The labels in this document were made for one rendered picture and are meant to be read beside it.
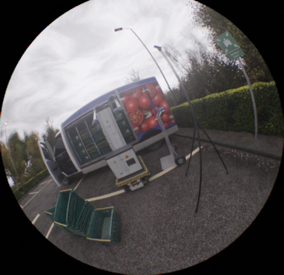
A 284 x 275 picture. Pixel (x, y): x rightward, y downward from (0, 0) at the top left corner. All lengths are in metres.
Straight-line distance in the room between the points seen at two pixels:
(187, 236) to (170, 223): 0.30
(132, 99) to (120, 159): 1.93
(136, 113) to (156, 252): 3.09
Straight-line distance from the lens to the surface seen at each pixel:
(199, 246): 1.21
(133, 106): 2.80
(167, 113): 3.10
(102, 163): 3.12
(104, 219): 1.82
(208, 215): 1.27
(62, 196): 1.80
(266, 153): 2.06
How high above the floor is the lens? 1.21
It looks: 9 degrees down
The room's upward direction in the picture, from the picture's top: 24 degrees counter-clockwise
